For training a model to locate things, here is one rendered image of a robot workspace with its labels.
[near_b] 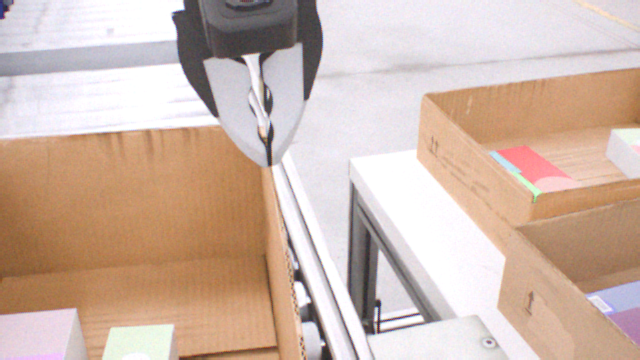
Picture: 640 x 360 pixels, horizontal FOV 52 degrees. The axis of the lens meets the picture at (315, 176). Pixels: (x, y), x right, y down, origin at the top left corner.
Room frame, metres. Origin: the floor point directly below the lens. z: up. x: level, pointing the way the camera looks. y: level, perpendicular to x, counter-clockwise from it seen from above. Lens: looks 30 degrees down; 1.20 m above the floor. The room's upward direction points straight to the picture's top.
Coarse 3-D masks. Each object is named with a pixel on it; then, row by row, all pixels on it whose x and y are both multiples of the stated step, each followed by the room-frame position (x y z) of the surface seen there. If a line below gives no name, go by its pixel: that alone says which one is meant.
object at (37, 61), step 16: (64, 48) 1.21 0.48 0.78; (80, 48) 1.22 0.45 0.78; (96, 48) 1.22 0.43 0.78; (112, 48) 1.23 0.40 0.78; (128, 48) 1.24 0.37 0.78; (144, 48) 1.24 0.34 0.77; (160, 48) 1.25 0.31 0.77; (176, 48) 1.26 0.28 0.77; (0, 64) 1.18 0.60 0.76; (16, 64) 1.19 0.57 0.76; (32, 64) 1.20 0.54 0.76; (48, 64) 1.20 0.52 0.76; (64, 64) 1.21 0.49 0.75; (80, 64) 1.22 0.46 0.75; (96, 64) 1.22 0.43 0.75; (112, 64) 1.23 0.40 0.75; (128, 64) 1.24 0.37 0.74; (144, 64) 1.24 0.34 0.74
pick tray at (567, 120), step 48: (432, 96) 0.84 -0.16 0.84; (480, 96) 0.86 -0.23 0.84; (528, 96) 0.88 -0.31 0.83; (576, 96) 0.91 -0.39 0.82; (624, 96) 0.93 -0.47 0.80; (432, 144) 0.79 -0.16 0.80; (480, 144) 0.86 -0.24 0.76; (528, 144) 0.86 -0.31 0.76; (576, 144) 0.86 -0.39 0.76; (480, 192) 0.66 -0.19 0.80; (528, 192) 0.58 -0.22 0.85; (576, 192) 0.58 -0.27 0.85; (624, 192) 0.60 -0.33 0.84
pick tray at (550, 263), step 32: (544, 224) 0.52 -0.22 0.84; (576, 224) 0.54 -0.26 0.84; (608, 224) 0.55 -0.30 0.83; (512, 256) 0.50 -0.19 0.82; (544, 256) 0.47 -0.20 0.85; (576, 256) 0.54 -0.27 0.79; (608, 256) 0.55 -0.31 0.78; (512, 288) 0.49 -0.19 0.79; (544, 288) 0.45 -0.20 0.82; (576, 288) 0.42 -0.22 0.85; (512, 320) 0.49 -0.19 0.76; (544, 320) 0.45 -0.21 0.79; (576, 320) 0.41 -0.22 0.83; (608, 320) 0.38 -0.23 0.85; (544, 352) 0.44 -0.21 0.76; (576, 352) 0.40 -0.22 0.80; (608, 352) 0.37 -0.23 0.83
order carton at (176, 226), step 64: (192, 128) 0.58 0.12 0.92; (0, 192) 0.55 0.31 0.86; (64, 192) 0.56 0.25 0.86; (128, 192) 0.57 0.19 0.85; (192, 192) 0.58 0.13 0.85; (256, 192) 0.59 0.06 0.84; (0, 256) 0.55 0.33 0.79; (64, 256) 0.56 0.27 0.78; (128, 256) 0.57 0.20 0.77; (192, 256) 0.58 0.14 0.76; (256, 256) 0.59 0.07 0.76; (128, 320) 0.48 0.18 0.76; (192, 320) 0.48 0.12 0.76; (256, 320) 0.48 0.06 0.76
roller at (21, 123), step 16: (64, 112) 0.99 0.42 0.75; (80, 112) 0.99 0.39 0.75; (96, 112) 0.99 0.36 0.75; (112, 112) 1.00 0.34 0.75; (128, 112) 1.00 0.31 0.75; (144, 112) 1.00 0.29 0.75; (160, 112) 1.01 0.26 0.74; (176, 112) 1.01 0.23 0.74; (192, 112) 1.01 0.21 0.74; (208, 112) 1.02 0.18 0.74; (0, 128) 0.95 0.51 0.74; (16, 128) 0.95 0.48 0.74; (32, 128) 0.96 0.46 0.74; (48, 128) 0.96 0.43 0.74; (64, 128) 0.96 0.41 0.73
